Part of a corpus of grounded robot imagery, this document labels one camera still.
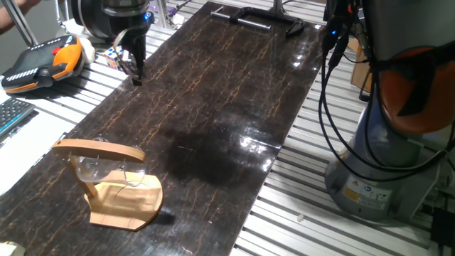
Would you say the wooden cup rack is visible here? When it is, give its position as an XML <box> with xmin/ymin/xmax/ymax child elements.
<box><xmin>52</xmin><ymin>138</ymin><xmax>164</xmax><ymax>232</ymax></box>

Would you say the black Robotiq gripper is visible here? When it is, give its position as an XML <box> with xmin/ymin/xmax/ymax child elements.
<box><xmin>105</xmin><ymin>12</ymin><xmax>156</xmax><ymax>87</ymax></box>

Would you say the open brown cardboard box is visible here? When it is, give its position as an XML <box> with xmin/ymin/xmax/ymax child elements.
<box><xmin>350</xmin><ymin>37</ymin><xmax>373</xmax><ymax>92</ymax></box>

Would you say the black computer keyboard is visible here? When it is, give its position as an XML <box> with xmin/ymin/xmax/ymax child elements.
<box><xmin>0</xmin><ymin>97</ymin><xmax>36</xmax><ymax>138</ymax></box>

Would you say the aluminium frame bar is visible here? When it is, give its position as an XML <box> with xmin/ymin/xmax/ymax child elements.
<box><xmin>2</xmin><ymin>0</ymin><xmax>39</xmax><ymax>47</ymax></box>

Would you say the large white paper sheet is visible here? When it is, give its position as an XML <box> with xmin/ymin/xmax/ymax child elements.
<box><xmin>0</xmin><ymin>90</ymin><xmax>77</xmax><ymax>196</ymax></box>

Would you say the dark marble pattern mat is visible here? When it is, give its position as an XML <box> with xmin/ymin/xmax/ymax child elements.
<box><xmin>0</xmin><ymin>1</ymin><xmax>326</xmax><ymax>256</ymax></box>

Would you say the clear plastic cup with handle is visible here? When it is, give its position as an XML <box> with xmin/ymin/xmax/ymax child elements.
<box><xmin>75</xmin><ymin>137</ymin><xmax>146</xmax><ymax>188</ymax></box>

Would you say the black round spool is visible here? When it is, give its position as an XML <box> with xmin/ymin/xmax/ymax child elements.
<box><xmin>69</xmin><ymin>0</ymin><xmax>118</xmax><ymax>39</ymax></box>

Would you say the person's bare forearm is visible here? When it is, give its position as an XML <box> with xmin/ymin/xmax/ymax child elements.
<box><xmin>0</xmin><ymin>0</ymin><xmax>42</xmax><ymax>35</ymax></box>

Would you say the Rubik's cube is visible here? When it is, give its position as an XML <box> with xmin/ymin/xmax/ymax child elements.
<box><xmin>103</xmin><ymin>46</ymin><xmax>131</xmax><ymax>70</ymax></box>

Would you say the black C-clamp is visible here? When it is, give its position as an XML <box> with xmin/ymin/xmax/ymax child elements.
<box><xmin>211</xmin><ymin>6</ymin><xmax>306</xmax><ymax>39</ymax></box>

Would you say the black orange teach pendant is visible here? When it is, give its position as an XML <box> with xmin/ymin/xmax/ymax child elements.
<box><xmin>1</xmin><ymin>34</ymin><xmax>85</xmax><ymax>95</ymax></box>

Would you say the white cardboard packet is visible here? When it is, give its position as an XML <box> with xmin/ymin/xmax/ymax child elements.
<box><xmin>0</xmin><ymin>240</ymin><xmax>26</xmax><ymax>256</ymax></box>

